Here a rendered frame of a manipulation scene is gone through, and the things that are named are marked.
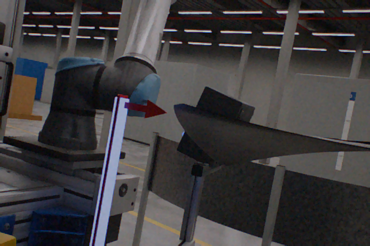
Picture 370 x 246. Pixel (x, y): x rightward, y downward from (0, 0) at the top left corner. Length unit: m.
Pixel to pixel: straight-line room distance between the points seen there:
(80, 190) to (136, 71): 0.32
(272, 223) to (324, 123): 4.68
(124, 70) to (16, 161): 0.37
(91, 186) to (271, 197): 1.48
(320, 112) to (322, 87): 0.39
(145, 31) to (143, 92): 0.19
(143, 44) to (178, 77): 9.45
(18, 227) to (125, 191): 0.25
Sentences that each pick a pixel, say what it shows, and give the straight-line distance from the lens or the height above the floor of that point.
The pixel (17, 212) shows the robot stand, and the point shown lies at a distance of 0.99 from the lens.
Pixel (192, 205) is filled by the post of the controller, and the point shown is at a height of 0.95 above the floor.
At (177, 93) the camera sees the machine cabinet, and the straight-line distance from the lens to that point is 10.52.
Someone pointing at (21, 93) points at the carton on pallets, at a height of 0.73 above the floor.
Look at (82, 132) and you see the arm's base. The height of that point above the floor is 1.08.
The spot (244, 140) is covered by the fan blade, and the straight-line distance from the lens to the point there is 0.51.
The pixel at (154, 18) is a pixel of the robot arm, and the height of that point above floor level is 1.41.
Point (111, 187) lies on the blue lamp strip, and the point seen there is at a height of 1.07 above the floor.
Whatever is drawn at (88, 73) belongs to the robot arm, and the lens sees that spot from 1.08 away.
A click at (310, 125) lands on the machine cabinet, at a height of 1.25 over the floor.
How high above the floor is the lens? 1.19
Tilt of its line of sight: 3 degrees down
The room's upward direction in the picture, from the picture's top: 10 degrees clockwise
